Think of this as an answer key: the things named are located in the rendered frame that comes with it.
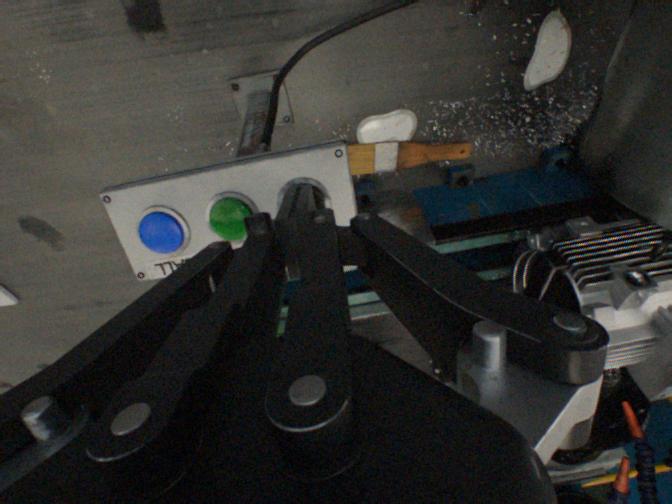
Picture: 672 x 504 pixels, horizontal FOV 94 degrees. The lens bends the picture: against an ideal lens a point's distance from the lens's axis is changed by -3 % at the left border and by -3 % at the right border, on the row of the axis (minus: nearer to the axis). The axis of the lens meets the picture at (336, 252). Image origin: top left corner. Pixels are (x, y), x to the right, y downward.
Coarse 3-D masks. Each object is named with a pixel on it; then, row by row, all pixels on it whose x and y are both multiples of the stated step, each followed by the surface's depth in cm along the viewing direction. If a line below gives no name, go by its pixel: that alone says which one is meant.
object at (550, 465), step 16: (624, 368) 56; (608, 384) 54; (624, 384) 54; (608, 400) 53; (624, 400) 53; (640, 400) 53; (608, 416) 52; (624, 416) 51; (640, 416) 51; (592, 432) 51; (608, 432) 50; (624, 432) 50; (576, 448) 50; (592, 448) 50; (608, 448) 49; (560, 464) 58; (576, 464) 57
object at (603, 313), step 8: (544, 232) 44; (528, 240) 46; (536, 240) 44; (544, 240) 43; (536, 248) 44; (512, 288) 53; (592, 304) 36; (600, 304) 36; (608, 304) 35; (584, 312) 37; (592, 312) 35; (600, 312) 35; (608, 312) 35; (600, 320) 35; (608, 320) 35
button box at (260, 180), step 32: (224, 160) 25; (256, 160) 21; (288, 160) 21; (320, 160) 21; (128, 192) 21; (160, 192) 22; (192, 192) 22; (224, 192) 22; (256, 192) 22; (352, 192) 22; (128, 224) 22; (192, 224) 23; (128, 256) 23; (160, 256) 23; (192, 256) 23
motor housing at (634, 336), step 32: (608, 224) 42; (640, 224) 41; (576, 256) 38; (608, 256) 37; (640, 256) 38; (576, 288) 37; (608, 288) 37; (640, 320) 37; (608, 352) 37; (640, 352) 37
